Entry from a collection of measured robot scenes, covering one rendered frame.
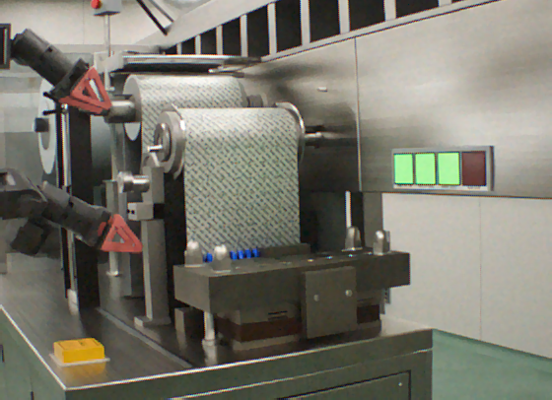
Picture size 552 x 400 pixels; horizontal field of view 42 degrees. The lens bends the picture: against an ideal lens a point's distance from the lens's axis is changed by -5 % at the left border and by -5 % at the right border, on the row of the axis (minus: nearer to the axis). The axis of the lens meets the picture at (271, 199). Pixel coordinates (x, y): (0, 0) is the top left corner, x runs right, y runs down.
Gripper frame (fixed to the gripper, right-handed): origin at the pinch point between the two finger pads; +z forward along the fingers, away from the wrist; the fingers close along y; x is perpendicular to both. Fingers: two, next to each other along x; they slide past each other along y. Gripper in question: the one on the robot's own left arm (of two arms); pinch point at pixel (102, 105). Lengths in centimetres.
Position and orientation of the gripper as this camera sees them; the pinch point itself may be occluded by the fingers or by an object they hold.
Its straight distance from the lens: 137.5
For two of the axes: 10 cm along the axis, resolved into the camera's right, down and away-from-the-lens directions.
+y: 4.7, 0.1, -8.8
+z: 7.1, 5.9, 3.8
